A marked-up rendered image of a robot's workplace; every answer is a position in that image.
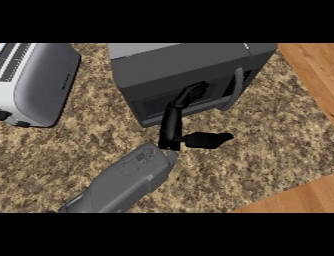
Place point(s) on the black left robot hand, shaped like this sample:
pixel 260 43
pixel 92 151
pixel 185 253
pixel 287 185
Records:
pixel 170 126

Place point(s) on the white and silver toaster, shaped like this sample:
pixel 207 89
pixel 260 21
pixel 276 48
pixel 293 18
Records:
pixel 37 83

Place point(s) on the dark grey microwave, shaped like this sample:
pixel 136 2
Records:
pixel 174 50

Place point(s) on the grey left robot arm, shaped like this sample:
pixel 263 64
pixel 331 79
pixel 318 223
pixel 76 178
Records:
pixel 126 180

